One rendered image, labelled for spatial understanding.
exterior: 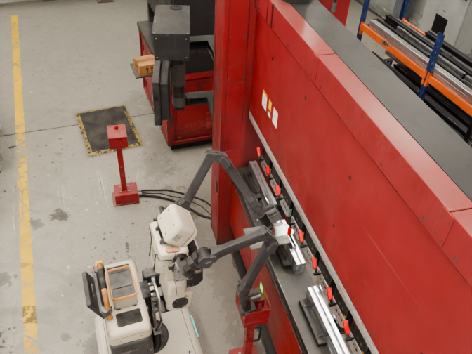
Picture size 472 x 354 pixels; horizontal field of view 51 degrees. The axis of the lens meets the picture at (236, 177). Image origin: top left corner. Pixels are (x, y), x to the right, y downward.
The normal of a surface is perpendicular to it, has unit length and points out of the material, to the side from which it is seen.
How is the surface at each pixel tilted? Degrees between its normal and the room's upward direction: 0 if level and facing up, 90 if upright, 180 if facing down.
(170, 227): 48
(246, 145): 90
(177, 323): 0
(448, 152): 0
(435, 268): 90
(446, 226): 90
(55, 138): 0
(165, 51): 90
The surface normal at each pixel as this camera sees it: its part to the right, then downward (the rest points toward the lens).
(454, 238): -0.96, 0.14
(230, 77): 0.26, 0.63
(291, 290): 0.05, -0.76
